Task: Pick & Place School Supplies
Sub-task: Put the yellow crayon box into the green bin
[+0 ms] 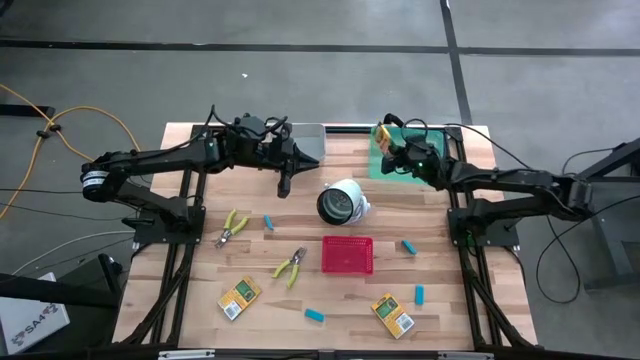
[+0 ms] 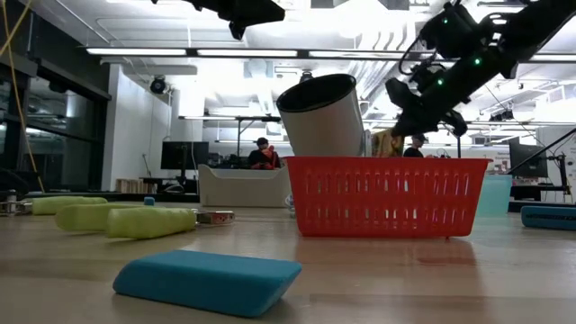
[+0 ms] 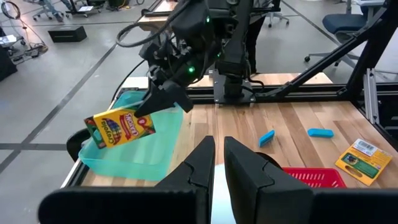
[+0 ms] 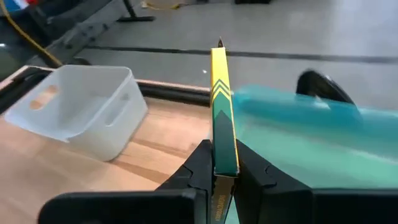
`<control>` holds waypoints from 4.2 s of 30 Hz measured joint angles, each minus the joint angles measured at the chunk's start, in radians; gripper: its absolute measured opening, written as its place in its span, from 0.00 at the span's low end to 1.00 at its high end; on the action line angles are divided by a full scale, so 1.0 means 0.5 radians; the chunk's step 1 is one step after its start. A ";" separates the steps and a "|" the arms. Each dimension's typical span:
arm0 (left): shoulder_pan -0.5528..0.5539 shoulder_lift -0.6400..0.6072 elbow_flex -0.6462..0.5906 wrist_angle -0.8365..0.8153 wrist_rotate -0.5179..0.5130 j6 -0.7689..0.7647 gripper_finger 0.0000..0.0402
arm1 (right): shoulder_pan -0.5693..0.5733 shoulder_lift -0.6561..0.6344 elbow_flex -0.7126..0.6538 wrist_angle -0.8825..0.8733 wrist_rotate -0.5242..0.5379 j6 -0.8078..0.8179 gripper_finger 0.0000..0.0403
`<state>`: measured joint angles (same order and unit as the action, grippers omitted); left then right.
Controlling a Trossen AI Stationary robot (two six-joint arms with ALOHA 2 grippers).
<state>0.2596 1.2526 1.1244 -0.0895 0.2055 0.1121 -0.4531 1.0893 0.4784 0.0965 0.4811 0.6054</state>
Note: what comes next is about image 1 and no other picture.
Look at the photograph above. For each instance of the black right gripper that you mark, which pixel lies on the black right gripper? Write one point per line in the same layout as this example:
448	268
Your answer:
415	157

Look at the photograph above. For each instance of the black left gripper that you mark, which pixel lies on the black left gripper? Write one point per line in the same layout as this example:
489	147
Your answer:
284	160

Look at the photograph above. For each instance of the crayola crayon box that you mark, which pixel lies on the crayola crayon box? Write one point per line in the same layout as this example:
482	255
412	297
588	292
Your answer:
239	298
393	316
384	139

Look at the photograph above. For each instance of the blue eraser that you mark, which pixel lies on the blue eraser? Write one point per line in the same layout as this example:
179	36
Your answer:
315	315
419	294
269	223
408	247

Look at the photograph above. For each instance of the red plastic basket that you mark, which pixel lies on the red plastic basket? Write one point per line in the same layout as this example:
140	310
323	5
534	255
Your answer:
347	255

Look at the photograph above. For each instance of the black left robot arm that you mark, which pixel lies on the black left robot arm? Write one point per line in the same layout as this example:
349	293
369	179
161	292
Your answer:
165	157

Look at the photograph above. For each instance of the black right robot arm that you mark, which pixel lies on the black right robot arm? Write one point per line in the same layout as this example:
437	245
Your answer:
500	177

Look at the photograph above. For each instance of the teal plastic tray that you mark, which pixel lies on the teal plastic tray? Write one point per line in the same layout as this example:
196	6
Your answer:
375	167

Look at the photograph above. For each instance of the grey plastic bin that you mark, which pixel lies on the grey plastic bin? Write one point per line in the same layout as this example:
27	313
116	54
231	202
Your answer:
312	140

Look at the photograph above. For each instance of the white mug black inside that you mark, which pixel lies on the white mug black inside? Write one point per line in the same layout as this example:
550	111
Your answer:
350	197

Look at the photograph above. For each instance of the black side table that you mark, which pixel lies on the black side table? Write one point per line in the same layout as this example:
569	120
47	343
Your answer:
600	165

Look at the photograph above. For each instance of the black floor bar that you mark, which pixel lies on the black floor bar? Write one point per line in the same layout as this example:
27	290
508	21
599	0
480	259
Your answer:
25	110

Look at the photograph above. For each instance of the black equipment stand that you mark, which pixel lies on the black equipment stand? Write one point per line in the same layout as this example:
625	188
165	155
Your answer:
50	292

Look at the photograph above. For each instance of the white cardboard box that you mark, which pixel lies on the white cardboard box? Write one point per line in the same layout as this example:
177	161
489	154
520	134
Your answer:
30	320

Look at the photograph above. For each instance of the black frame clamp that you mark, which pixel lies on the black frame clamp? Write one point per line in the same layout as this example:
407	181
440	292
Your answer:
392	119

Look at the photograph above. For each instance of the black aluminium table frame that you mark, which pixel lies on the black aluminium table frame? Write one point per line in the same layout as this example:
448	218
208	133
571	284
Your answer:
345	130

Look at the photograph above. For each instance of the silver metal bracket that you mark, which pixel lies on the silver metal bracket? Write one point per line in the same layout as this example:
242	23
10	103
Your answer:
185	355
465	356

